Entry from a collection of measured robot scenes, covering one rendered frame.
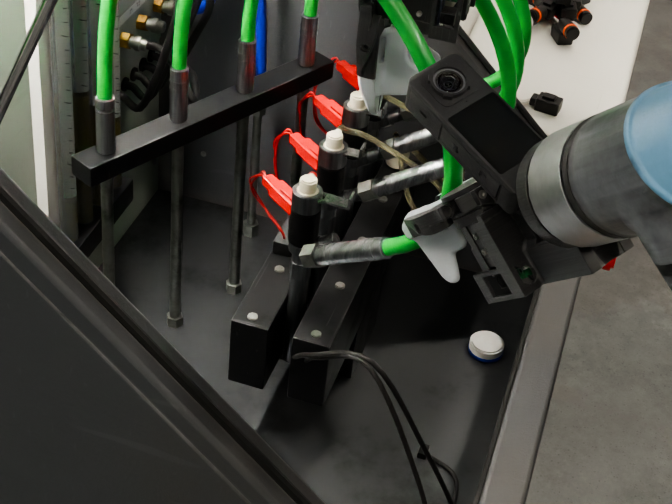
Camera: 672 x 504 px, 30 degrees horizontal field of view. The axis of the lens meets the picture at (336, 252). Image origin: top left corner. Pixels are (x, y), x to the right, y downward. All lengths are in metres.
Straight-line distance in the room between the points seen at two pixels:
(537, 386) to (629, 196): 0.56
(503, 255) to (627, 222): 0.14
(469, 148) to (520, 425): 0.44
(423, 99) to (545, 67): 0.86
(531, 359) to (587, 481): 1.24
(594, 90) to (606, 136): 0.95
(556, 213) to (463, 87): 0.13
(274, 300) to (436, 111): 0.45
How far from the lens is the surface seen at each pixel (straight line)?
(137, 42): 1.37
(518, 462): 1.15
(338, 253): 1.02
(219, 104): 1.28
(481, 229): 0.83
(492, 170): 0.80
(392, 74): 1.03
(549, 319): 1.31
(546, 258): 0.82
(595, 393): 2.66
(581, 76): 1.67
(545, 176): 0.74
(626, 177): 0.68
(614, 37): 1.79
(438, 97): 0.82
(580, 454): 2.53
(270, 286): 1.24
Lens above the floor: 1.78
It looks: 38 degrees down
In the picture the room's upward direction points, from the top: 7 degrees clockwise
